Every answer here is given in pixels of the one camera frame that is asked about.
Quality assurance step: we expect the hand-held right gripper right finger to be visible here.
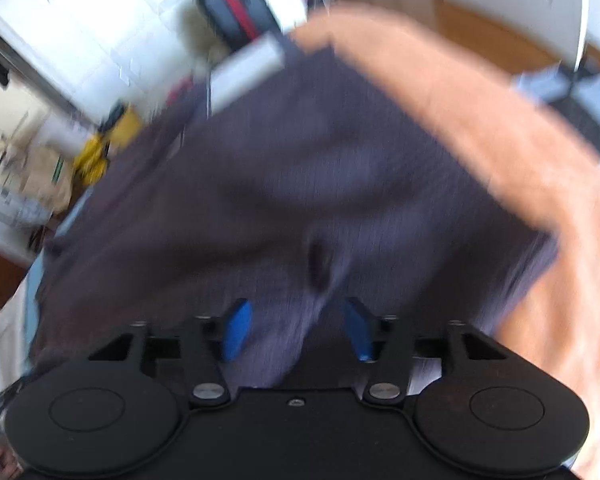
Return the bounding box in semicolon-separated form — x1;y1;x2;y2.
341;296;511;406

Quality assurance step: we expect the black and red suitcase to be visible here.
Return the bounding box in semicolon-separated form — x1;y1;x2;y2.
197;0;282;47

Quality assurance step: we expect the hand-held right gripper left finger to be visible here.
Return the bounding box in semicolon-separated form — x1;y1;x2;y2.
87;297;255;408

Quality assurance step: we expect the white wardrobe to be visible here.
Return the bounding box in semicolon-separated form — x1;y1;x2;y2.
0;0;307;127

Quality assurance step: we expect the yellow plastic bag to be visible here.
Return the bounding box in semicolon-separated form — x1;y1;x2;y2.
74;132;112;187

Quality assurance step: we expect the peach orange cloth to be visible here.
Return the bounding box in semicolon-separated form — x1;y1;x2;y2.
290;2;600;480

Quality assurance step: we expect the dark grey garment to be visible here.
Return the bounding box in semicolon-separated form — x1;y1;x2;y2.
30;30;562;392

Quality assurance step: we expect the white door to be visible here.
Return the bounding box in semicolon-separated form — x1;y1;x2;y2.
430;0;597;72

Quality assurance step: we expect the yellow trash bin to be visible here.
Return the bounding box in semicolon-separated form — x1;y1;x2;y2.
102;102;146;137

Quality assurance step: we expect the brown paper bag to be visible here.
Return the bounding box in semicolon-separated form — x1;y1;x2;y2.
19;144;77;212

